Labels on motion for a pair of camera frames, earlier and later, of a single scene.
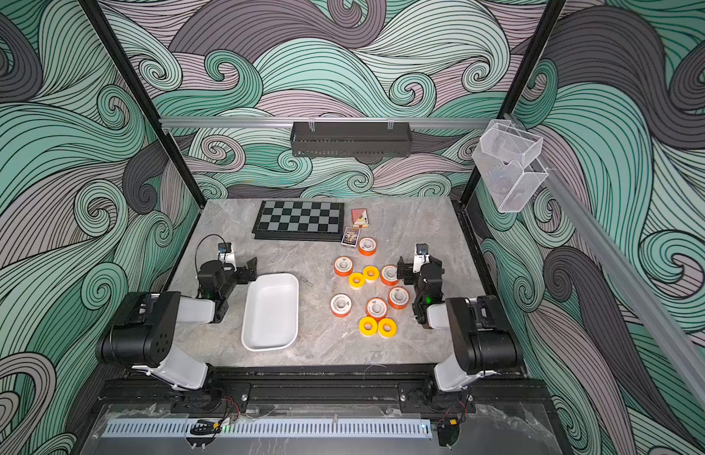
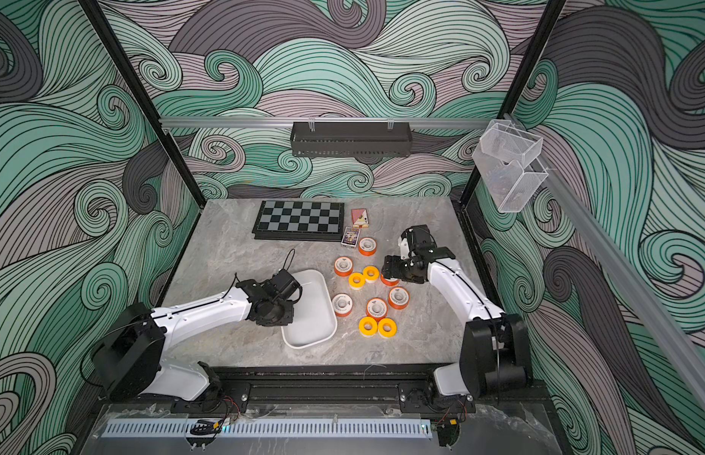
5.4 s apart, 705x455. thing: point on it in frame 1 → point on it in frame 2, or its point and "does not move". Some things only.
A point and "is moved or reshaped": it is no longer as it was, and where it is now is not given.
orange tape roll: [343, 266] does not move
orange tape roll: [340, 304] does not move
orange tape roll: [388, 276] does not move
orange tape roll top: [368, 246] does not move
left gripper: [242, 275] → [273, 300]
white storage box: [271, 312] is moved or reshaped
